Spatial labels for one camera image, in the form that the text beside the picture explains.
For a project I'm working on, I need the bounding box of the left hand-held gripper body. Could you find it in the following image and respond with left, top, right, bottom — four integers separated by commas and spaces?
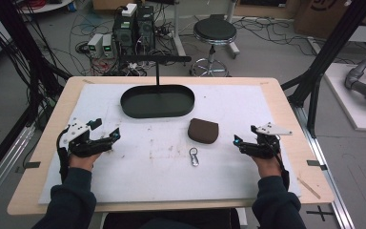
58, 117, 114, 158

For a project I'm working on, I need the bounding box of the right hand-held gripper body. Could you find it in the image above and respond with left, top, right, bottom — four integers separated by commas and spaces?
239, 121, 294, 160

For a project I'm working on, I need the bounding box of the person's left hand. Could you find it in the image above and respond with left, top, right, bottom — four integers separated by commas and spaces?
68, 152, 103, 173

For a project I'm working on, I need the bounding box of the person's right hand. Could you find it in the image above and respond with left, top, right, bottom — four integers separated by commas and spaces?
250, 155, 284, 179

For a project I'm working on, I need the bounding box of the brown pouch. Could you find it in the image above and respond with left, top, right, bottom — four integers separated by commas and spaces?
187, 117, 220, 145

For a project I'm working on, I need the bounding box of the black oval tray with stand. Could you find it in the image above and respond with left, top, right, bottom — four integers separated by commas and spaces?
119, 53, 196, 119

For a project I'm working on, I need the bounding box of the wooden table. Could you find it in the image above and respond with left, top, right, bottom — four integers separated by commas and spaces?
6, 75, 336, 217

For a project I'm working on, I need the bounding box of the metal key clip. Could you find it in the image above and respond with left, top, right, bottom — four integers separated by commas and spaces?
189, 146, 200, 168

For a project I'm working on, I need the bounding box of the black tape piece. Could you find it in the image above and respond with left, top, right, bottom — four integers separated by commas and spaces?
23, 160, 42, 170
306, 159, 329, 172

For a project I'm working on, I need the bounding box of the thin wooden stick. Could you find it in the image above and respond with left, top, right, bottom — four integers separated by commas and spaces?
296, 177, 321, 200

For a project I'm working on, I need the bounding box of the white table mat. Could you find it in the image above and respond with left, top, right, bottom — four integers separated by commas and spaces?
38, 82, 302, 205

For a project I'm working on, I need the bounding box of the grey power supply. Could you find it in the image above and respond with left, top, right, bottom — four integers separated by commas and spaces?
101, 33, 115, 59
87, 32, 105, 59

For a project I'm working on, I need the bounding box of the black computer tower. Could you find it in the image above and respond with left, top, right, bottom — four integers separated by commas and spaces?
112, 14, 138, 55
135, 5, 155, 52

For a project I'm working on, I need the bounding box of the white floor board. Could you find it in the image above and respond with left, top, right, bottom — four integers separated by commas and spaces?
323, 62, 366, 133

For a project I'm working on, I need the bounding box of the person's lap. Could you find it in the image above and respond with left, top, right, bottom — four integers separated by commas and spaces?
102, 207, 241, 229

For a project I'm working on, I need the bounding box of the black round stool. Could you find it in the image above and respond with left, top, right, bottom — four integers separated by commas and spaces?
190, 16, 238, 77

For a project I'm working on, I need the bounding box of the white box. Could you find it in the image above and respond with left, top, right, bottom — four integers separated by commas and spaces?
121, 2, 138, 18

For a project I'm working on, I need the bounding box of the white desk leg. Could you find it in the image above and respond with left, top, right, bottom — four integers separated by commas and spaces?
171, 0, 188, 57

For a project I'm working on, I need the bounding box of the round white table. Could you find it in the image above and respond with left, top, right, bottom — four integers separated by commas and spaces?
18, 0, 74, 15

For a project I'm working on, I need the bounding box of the cardboard box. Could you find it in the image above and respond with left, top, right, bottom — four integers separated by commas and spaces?
293, 0, 366, 41

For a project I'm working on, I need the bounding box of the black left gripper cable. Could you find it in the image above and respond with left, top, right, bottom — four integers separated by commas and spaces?
55, 126, 71, 184

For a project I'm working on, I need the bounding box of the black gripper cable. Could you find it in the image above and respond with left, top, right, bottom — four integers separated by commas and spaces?
266, 135, 291, 193
55, 126, 71, 184

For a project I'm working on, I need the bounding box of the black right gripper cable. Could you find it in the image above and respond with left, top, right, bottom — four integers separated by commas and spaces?
266, 135, 291, 193

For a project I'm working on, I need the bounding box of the aluminium rail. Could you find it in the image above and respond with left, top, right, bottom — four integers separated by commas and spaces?
0, 123, 36, 212
293, 104, 357, 229

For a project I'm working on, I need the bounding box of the tangle of floor cables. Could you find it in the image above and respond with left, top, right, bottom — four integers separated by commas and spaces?
66, 9, 179, 77

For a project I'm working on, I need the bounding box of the black frame post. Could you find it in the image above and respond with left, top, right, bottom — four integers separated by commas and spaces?
0, 0, 71, 129
280, 0, 366, 138

